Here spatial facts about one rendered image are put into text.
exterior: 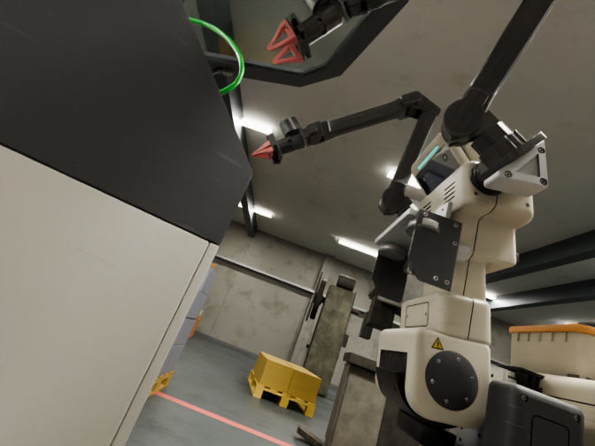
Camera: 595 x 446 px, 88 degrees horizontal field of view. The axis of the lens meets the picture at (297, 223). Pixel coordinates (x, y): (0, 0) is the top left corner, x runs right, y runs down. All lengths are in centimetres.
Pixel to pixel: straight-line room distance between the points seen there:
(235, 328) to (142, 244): 950
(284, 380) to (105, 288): 377
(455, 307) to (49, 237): 73
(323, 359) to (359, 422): 379
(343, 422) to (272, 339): 714
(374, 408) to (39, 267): 274
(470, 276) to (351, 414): 231
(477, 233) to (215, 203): 61
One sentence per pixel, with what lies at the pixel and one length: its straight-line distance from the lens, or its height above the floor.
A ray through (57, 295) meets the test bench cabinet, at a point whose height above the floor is 63.
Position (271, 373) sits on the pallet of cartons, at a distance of 418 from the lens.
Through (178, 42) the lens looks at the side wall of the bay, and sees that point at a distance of 72.
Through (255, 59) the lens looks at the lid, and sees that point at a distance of 156.
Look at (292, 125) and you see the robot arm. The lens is 123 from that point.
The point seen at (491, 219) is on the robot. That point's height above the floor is 111.
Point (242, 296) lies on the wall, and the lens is 1008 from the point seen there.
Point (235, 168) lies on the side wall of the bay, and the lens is 61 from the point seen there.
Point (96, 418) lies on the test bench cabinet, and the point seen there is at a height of 50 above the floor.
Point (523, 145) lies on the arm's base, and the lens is 75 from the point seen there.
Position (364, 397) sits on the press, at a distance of 300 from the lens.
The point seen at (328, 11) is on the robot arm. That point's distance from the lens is 96.
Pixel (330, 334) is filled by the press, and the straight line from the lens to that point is 672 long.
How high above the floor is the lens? 68
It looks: 20 degrees up
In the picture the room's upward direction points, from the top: 21 degrees clockwise
